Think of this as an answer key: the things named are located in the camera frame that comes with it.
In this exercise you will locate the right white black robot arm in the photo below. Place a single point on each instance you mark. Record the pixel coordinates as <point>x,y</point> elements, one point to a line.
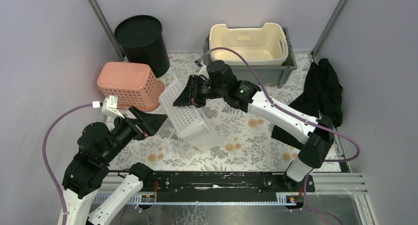
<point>309,134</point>

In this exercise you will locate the aluminium frame rail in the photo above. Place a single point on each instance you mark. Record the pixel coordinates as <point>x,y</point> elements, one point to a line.
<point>327,183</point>

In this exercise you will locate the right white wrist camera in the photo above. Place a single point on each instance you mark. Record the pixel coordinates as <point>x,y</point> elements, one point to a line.
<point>203,72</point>

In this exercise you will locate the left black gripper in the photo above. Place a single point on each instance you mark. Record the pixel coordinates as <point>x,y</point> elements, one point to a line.
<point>138,126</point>

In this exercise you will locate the large black cylindrical container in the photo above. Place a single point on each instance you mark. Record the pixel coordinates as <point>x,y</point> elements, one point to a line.
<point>141,39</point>

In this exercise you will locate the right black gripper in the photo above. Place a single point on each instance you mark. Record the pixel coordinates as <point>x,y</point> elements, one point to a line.
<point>191,96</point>

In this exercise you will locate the cream perforated plastic basket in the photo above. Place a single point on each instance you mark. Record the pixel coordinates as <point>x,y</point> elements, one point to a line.
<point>266,45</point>

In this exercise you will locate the floral patterned table mat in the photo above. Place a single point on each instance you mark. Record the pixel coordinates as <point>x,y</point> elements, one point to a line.
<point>246,139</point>

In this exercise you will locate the pink perforated plastic basket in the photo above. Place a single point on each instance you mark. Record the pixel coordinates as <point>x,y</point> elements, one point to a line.
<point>134,84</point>

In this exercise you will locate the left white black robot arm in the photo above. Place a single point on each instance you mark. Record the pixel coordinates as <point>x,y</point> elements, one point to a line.
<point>81,182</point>

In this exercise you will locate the black crumpled cloth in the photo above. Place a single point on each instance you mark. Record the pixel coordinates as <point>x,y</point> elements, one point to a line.
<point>322,95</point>

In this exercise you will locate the white perforated plastic basket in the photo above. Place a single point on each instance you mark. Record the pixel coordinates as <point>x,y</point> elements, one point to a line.
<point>190,123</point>

